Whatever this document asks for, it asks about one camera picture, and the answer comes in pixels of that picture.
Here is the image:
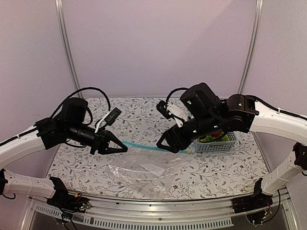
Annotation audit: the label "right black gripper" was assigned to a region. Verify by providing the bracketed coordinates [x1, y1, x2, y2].
[156, 113, 221, 154]

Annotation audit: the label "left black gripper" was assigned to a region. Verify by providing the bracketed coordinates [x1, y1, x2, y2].
[67, 122, 128, 155]

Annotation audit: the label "clear zip top bag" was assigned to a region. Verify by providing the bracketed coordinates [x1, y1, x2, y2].
[106, 141, 188, 201]

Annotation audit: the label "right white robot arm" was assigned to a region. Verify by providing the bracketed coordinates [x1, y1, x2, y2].
[156, 82, 307, 209]

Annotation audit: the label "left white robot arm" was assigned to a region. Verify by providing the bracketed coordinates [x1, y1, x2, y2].
[0, 98, 128, 208]

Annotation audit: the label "green toy grapes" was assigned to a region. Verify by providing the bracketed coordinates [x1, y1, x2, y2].
[199, 135, 230, 143]

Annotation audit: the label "floral table mat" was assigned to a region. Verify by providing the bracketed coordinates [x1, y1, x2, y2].
[47, 98, 268, 200]

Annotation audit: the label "red toy tomato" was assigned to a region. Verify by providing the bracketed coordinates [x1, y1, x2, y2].
[212, 132, 223, 137]

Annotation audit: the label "blue plastic basket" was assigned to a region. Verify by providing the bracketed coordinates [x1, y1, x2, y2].
[192, 132, 237, 153]

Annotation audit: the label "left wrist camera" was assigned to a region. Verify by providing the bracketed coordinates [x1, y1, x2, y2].
[95, 107, 122, 133]

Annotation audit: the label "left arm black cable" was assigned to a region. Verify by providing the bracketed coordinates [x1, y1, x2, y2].
[51, 87, 111, 125]

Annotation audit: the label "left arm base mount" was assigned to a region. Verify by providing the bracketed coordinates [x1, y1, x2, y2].
[47, 177, 91, 230]

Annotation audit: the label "front aluminium rail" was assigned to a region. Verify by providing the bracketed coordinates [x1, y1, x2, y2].
[21, 189, 300, 230]

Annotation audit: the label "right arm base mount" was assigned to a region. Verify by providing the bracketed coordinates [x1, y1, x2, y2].
[231, 178, 282, 225]

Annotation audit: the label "left aluminium frame post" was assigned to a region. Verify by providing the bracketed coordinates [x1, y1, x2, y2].
[55, 0, 81, 90]

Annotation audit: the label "aluminium frame post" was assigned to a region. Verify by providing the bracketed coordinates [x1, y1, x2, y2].
[55, 0, 81, 90]
[237, 0, 263, 94]

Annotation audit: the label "right aluminium frame post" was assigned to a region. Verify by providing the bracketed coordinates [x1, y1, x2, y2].
[237, 0, 263, 94]

